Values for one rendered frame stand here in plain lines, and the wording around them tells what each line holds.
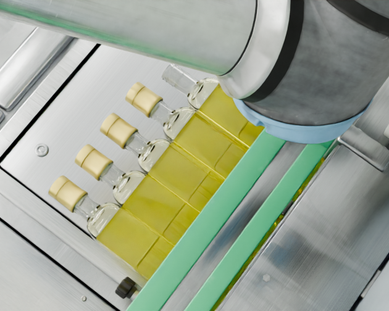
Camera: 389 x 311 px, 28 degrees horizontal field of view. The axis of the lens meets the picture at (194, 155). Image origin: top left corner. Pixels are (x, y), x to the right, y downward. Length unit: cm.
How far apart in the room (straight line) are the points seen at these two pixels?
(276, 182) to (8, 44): 58
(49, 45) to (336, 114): 73
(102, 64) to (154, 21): 70
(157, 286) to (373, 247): 26
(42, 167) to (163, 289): 39
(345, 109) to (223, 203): 31
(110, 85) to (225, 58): 66
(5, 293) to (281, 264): 50
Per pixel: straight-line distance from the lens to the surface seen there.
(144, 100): 111
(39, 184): 124
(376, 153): 98
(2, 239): 127
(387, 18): 63
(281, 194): 96
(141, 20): 59
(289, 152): 98
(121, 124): 110
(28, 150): 126
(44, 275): 125
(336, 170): 96
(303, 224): 94
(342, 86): 66
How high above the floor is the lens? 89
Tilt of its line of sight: 7 degrees up
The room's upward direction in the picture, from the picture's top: 54 degrees counter-clockwise
